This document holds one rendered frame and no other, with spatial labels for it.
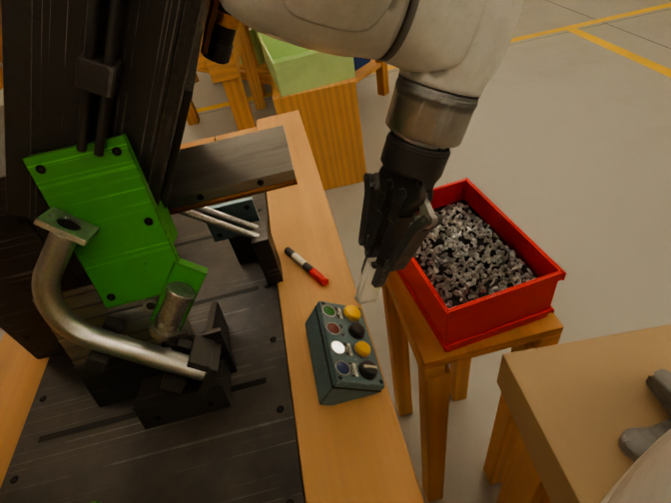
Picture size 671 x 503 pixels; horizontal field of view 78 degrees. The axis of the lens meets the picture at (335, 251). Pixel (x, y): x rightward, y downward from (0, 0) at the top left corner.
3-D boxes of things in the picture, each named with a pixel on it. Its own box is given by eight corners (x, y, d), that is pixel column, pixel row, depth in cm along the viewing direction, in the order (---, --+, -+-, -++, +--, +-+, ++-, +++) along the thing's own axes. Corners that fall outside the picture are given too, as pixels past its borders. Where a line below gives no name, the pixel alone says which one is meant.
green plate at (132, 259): (199, 260, 64) (142, 123, 54) (190, 288, 56) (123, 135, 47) (124, 278, 63) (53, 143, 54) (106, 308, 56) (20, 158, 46)
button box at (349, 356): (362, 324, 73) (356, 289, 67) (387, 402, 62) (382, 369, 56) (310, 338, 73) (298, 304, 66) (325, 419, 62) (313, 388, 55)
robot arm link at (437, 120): (438, 80, 50) (421, 128, 53) (380, 69, 45) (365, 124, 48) (497, 103, 44) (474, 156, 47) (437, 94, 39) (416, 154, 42)
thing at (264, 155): (287, 140, 77) (283, 124, 75) (298, 186, 65) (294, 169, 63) (78, 190, 76) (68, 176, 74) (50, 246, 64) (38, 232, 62)
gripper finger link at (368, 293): (386, 257, 57) (390, 261, 56) (372, 298, 60) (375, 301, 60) (369, 260, 55) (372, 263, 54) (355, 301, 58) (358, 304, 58)
